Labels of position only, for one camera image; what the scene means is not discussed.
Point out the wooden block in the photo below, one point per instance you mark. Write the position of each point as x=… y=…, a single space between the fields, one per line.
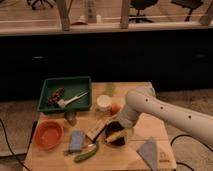
x=95 y=130

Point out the green plastic tray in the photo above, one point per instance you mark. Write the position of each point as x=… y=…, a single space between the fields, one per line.
x=72 y=86

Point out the orange fruit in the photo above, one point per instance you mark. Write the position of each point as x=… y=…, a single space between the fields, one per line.
x=115 y=108

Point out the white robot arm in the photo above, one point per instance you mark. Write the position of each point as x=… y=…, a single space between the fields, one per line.
x=143 y=100

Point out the blue sponge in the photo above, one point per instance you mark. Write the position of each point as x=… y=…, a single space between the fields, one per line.
x=77 y=141

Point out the dark purple bowl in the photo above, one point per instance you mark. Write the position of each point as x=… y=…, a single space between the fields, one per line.
x=112 y=127

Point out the orange bowl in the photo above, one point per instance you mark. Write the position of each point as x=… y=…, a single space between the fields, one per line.
x=48 y=135

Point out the small metal cup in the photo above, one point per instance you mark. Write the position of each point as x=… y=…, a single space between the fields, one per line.
x=70 y=117

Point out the white dish brush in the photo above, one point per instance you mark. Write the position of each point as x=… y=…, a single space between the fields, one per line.
x=63 y=103

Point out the white round container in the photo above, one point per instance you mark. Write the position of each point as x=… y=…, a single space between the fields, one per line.
x=104 y=102

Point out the brown grape bunch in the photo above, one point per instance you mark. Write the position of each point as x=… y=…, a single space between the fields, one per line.
x=55 y=96

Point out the light green object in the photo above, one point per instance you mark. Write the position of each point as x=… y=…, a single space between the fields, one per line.
x=110 y=89

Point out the grey folded cloth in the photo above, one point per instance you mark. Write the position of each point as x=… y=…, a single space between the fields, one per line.
x=148 y=152

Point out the yellow banana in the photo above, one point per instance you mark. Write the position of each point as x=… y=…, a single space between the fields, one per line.
x=116 y=137

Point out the green cucumber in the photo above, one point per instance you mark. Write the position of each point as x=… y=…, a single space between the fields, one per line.
x=87 y=155

